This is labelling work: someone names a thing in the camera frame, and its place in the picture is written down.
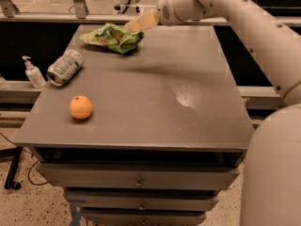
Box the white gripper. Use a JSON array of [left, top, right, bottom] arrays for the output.
[[125, 0, 215, 33]]

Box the green rice chip bag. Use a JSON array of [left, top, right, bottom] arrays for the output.
[[80, 23, 145, 55]]

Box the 7up soda can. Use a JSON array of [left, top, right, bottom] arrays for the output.
[[46, 49, 84, 87]]

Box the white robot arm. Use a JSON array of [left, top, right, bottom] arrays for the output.
[[125, 0, 301, 226]]

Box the metal window railing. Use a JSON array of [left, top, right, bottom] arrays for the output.
[[0, 0, 301, 27]]

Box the orange fruit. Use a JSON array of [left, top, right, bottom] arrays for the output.
[[69, 95, 93, 120]]

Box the grey drawer cabinet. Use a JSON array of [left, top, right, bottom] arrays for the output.
[[13, 24, 256, 226]]

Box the white pump dispenser bottle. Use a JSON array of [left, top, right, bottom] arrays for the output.
[[23, 56, 46, 89]]

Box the top grey drawer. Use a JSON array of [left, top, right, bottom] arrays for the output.
[[37, 163, 239, 190]]

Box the grey drawer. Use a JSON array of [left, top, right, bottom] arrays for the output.
[[37, 163, 239, 190], [82, 208, 206, 225], [64, 190, 218, 211]]

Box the middle grey drawer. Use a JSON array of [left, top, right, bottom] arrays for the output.
[[64, 190, 218, 211]]

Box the black stand leg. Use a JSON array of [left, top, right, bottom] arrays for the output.
[[0, 147, 22, 190]]

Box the bottom grey drawer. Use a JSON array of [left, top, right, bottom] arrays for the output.
[[82, 208, 206, 225]]

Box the black floor cable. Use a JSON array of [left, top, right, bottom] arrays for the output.
[[0, 132, 50, 186]]

